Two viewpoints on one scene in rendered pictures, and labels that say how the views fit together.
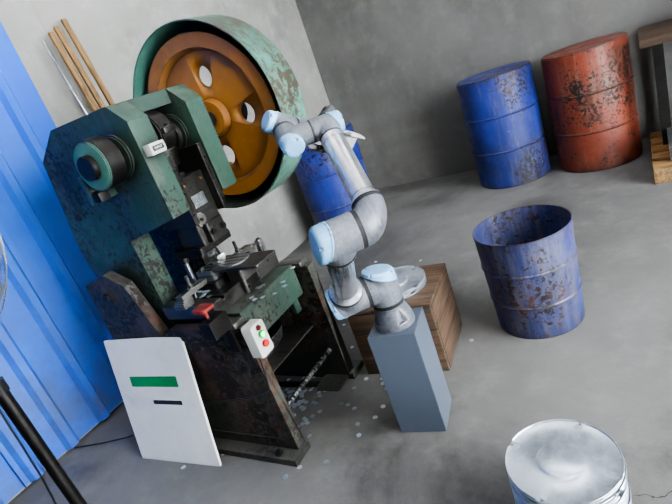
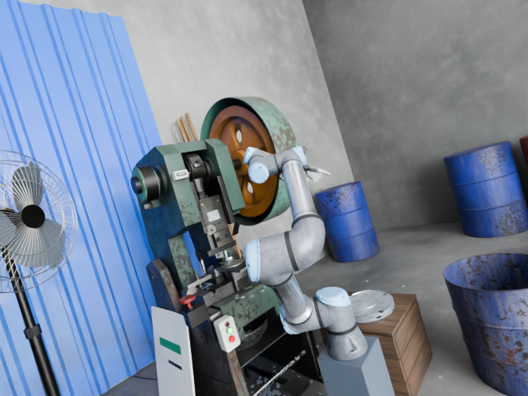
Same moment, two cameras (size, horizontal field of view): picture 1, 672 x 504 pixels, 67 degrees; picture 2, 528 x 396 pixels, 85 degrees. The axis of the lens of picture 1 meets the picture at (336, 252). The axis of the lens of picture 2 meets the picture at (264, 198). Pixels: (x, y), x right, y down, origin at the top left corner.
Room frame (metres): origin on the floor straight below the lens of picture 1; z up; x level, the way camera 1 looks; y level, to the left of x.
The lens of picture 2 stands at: (0.58, -0.26, 1.13)
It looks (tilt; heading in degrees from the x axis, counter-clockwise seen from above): 2 degrees down; 15
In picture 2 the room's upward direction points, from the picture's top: 17 degrees counter-clockwise
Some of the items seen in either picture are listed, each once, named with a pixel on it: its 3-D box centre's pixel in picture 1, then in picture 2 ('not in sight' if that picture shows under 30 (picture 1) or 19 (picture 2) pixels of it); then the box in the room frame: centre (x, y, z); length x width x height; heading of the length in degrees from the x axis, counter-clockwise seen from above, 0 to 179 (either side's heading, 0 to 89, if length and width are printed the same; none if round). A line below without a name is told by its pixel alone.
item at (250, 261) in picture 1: (249, 273); (240, 275); (1.99, 0.37, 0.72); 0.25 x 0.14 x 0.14; 54
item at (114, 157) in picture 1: (105, 167); (151, 186); (1.90, 0.67, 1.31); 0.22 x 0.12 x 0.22; 54
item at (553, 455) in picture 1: (561, 459); not in sight; (1.02, -0.37, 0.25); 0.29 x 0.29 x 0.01
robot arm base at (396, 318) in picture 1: (391, 310); (343, 335); (1.66, -0.12, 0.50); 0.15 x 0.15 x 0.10
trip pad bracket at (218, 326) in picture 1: (221, 337); (199, 325); (1.70, 0.51, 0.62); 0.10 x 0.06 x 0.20; 144
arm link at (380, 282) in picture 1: (380, 284); (333, 306); (1.66, -0.11, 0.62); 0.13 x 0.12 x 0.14; 97
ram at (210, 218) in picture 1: (194, 207); (211, 221); (2.07, 0.48, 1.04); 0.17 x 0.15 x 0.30; 54
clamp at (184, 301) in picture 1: (189, 288); (196, 280); (1.95, 0.61, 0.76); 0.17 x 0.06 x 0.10; 144
